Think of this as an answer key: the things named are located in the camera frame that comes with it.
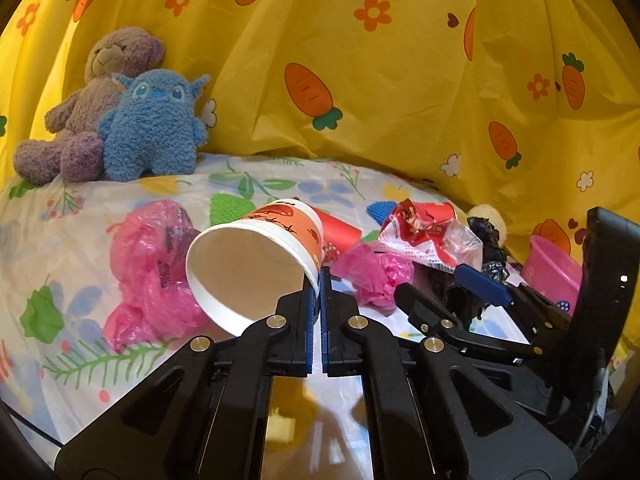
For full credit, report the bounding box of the purple teddy bear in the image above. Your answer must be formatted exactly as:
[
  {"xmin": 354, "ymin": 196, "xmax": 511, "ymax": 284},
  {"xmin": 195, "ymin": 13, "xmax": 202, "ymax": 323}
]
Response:
[{"xmin": 12, "ymin": 26, "xmax": 166, "ymax": 184}]

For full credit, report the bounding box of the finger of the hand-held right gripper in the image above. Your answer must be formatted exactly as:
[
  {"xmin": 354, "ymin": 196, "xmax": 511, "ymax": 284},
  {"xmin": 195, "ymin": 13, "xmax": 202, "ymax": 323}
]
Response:
[
  {"xmin": 453, "ymin": 263, "xmax": 577, "ymax": 357},
  {"xmin": 394, "ymin": 283, "xmax": 540, "ymax": 367}
]

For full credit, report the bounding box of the white and orange paper cup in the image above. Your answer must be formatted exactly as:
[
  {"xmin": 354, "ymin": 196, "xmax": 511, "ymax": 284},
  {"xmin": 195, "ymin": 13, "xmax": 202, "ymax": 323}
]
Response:
[{"xmin": 186, "ymin": 199, "xmax": 326, "ymax": 337}]

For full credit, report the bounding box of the blue plush monster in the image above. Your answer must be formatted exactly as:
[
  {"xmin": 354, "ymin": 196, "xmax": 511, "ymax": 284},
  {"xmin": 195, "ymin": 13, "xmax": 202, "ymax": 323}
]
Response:
[{"xmin": 97, "ymin": 69, "xmax": 212, "ymax": 183}]

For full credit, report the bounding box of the red and white snack wrapper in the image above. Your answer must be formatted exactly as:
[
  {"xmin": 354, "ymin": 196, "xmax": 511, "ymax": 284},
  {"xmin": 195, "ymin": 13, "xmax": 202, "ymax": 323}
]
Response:
[{"xmin": 376, "ymin": 199, "xmax": 471, "ymax": 267}]

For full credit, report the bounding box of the clear plastic wrapper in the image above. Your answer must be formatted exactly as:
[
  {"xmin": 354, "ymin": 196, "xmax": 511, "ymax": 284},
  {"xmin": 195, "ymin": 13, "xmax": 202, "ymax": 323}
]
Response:
[{"xmin": 436, "ymin": 220, "xmax": 485, "ymax": 275}]

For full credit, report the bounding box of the black cable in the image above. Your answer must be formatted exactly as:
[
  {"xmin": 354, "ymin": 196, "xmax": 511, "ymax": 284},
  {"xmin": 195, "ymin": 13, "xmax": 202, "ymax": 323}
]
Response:
[{"xmin": 7, "ymin": 407, "xmax": 66, "ymax": 447}]

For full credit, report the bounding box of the black plastic bag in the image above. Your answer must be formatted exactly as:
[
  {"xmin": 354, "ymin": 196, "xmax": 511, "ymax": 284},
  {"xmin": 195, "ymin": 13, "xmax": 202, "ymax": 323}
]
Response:
[{"xmin": 415, "ymin": 216, "xmax": 511, "ymax": 331}]

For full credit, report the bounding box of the large pink plastic bag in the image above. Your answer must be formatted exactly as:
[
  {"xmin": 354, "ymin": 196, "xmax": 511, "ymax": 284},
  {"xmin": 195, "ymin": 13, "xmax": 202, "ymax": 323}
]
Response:
[{"xmin": 104, "ymin": 200, "xmax": 213, "ymax": 353}]

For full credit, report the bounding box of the floral plastic table cover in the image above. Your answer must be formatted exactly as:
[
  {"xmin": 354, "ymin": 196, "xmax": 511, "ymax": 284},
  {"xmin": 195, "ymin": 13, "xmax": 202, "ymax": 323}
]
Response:
[{"xmin": 0, "ymin": 152, "xmax": 621, "ymax": 466}]

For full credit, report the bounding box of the small pink plastic bag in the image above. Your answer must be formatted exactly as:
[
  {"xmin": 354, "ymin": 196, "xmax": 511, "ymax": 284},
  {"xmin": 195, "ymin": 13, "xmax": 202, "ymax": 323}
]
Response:
[{"xmin": 332, "ymin": 245, "xmax": 416, "ymax": 317}]

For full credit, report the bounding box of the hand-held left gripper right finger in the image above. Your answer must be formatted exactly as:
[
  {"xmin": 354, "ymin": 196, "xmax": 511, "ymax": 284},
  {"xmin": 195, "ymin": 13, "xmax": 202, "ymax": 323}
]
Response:
[{"xmin": 320, "ymin": 267, "xmax": 581, "ymax": 480}]

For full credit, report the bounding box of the red paper cup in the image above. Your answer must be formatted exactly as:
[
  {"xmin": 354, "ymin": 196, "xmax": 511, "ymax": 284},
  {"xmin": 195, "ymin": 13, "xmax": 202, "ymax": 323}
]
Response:
[
  {"xmin": 315, "ymin": 208, "xmax": 363, "ymax": 266},
  {"xmin": 417, "ymin": 201, "xmax": 458, "ymax": 223}
]

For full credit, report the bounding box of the pink plastic basket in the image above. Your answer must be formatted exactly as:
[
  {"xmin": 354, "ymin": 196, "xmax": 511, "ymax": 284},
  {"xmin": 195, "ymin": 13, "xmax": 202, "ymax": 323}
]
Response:
[{"xmin": 522, "ymin": 235, "xmax": 586, "ymax": 317}]

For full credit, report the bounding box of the blue foam net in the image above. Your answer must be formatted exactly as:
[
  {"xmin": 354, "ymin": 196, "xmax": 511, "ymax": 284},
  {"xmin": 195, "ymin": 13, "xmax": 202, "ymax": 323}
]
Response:
[{"xmin": 366, "ymin": 201, "xmax": 397, "ymax": 226}]

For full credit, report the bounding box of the yellow carrot print curtain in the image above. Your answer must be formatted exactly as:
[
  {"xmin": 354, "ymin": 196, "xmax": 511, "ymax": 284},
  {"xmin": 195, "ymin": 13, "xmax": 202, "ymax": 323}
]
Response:
[{"xmin": 0, "ymin": 0, "xmax": 640, "ymax": 311}]

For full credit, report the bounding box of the cream plush ball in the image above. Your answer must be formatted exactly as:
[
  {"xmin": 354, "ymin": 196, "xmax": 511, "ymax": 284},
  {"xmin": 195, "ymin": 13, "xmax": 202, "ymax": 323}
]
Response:
[{"xmin": 467, "ymin": 203, "xmax": 508, "ymax": 241}]

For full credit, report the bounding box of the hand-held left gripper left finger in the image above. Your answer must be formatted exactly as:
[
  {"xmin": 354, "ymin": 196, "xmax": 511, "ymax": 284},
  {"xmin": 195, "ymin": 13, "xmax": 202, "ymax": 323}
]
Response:
[{"xmin": 54, "ymin": 280, "xmax": 321, "ymax": 480}]

